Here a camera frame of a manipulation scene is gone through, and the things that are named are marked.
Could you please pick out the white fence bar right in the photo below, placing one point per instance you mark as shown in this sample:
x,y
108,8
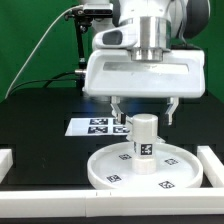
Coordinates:
x,y
213,167

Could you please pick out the black camera on stand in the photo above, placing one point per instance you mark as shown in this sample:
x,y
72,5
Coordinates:
x,y
83,16

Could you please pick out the white fence bar front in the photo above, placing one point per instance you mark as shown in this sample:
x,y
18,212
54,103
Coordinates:
x,y
96,203

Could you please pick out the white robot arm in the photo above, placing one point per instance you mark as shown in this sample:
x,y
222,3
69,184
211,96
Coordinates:
x,y
142,51

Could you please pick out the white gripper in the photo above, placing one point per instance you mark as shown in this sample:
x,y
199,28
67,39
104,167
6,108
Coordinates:
x,y
113,73

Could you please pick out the white cross table base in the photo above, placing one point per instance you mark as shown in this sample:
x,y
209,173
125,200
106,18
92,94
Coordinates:
x,y
128,130

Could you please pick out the white round table top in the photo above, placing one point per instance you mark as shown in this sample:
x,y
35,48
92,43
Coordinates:
x,y
162,167

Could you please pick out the white fence bar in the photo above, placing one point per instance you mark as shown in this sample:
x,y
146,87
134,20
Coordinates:
x,y
6,162
213,167
96,203

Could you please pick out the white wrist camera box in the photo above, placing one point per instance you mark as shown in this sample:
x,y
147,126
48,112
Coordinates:
x,y
122,37

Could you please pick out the paper sheet with markers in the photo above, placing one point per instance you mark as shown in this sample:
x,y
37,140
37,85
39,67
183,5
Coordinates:
x,y
102,126

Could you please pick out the white fence bar left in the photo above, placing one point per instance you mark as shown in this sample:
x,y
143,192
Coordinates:
x,y
6,162

